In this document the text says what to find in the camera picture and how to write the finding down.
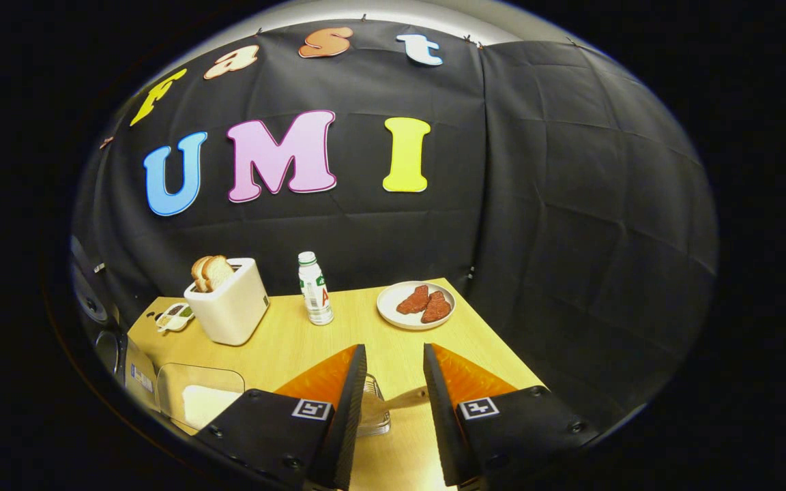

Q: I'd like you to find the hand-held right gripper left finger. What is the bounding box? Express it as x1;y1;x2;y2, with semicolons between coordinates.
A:
195;344;368;490

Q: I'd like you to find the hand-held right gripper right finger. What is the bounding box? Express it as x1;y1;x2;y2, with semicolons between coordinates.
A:
423;342;600;486

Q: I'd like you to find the wire chopstick holder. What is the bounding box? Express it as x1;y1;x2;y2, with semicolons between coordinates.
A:
355;374;392;437

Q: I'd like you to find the wooden spoon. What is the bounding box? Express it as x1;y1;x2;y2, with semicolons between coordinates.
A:
360;386;429;420

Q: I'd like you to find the dark grey rice cooker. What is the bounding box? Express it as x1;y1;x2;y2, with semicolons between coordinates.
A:
69;235;162;417

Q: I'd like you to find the clear plastic rice box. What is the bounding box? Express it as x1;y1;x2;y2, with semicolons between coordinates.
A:
156;363;246;432

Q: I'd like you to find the white round plate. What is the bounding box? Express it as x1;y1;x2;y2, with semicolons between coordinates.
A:
376;280;456;331

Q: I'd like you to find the white milk bottle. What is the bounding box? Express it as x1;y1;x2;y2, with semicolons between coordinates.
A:
297;252;334;326

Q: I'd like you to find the white toaster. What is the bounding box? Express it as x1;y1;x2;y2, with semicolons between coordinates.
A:
184;257;270;346

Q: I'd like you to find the toasted bread slice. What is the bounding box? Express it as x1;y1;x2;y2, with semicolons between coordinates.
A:
190;256;213;293
202;255;235;291

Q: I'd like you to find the white sectioned condiment dish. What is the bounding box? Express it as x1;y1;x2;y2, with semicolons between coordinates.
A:
155;303;196;333

